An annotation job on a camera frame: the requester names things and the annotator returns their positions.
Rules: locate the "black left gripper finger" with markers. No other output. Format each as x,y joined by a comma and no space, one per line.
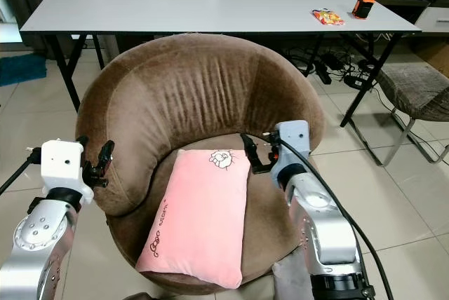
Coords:
81,141
106,153

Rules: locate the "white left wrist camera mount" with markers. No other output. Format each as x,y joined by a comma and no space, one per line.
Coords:
59,163

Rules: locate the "brown round sofa chair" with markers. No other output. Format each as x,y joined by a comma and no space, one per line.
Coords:
182,90

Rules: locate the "orange and black device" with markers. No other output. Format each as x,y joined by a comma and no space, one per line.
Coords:
364,7

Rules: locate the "white rectangular table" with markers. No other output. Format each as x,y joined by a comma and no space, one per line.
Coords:
182,2

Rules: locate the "blue rug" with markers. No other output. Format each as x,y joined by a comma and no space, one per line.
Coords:
21,69

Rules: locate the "dark robot foot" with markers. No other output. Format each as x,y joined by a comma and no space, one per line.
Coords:
140,296

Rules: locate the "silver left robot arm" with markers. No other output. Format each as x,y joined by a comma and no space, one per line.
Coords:
35,244

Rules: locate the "grey woven chair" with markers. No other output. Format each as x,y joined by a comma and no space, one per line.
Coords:
417,90

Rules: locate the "orange snack packet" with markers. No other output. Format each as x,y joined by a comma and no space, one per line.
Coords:
328,17

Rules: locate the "pink pillow with cat print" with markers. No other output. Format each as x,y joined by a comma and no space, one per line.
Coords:
196,223

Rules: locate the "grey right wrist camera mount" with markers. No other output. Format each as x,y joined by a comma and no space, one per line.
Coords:
293,139

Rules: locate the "grey pillow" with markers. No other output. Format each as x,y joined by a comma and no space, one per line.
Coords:
293,279

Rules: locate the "black power strip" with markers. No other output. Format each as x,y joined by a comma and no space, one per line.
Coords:
321,73

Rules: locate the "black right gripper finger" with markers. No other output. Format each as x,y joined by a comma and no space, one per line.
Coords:
250,150

